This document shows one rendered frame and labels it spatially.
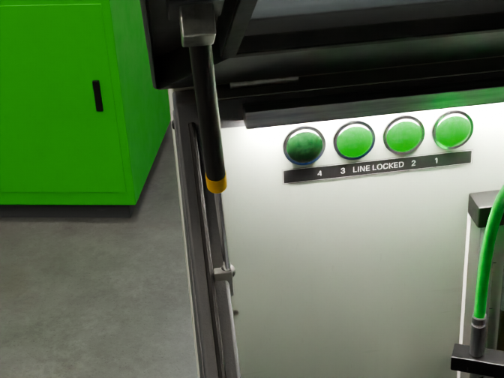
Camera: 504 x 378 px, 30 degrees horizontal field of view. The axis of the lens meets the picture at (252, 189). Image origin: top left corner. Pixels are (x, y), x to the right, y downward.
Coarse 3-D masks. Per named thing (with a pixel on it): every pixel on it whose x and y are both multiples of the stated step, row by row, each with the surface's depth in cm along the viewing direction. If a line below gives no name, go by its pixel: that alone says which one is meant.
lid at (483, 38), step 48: (144, 0) 64; (192, 0) 65; (240, 0) 66; (288, 0) 76; (336, 0) 78; (384, 0) 80; (432, 0) 82; (480, 0) 85; (240, 48) 90; (288, 48) 90; (336, 48) 92; (384, 48) 96; (432, 48) 99; (480, 48) 103
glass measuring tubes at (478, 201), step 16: (480, 192) 117; (496, 192) 117; (480, 208) 114; (480, 224) 115; (480, 240) 118; (496, 240) 120; (496, 256) 121; (464, 272) 122; (496, 272) 122; (464, 288) 123; (496, 288) 123; (464, 304) 124; (496, 304) 125; (464, 320) 125; (496, 320) 126; (464, 336) 126; (496, 336) 127
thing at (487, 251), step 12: (492, 216) 106; (492, 228) 107; (492, 240) 109; (492, 252) 110; (480, 264) 112; (480, 276) 113; (480, 288) 113; (480, 300) 114; (480, 312) 115; (480, 324) 116
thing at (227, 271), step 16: (192, 48) 72; (208, 48) 72; (192, 64) 74; (208, 64) 74; (208, 80) 75; (208, 96) 76; (208, 112) 78; (208, 128) 80; (208, 144) 81; (208, 160) 84; (208, 176) 86; (224, 176) 86; (224, 224) 93; (224, 240) 95; (224, 256) 98; (224, 272) 100
